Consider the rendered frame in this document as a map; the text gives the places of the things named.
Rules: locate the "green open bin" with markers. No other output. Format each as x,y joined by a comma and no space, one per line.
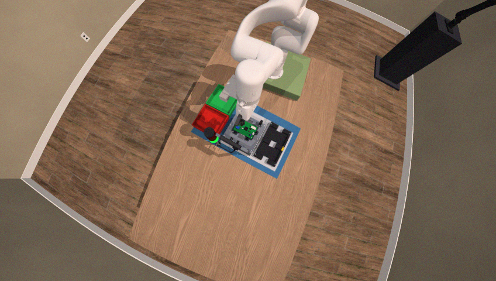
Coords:
224,107

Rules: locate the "red bin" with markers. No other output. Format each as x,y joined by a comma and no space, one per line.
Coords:
210,117

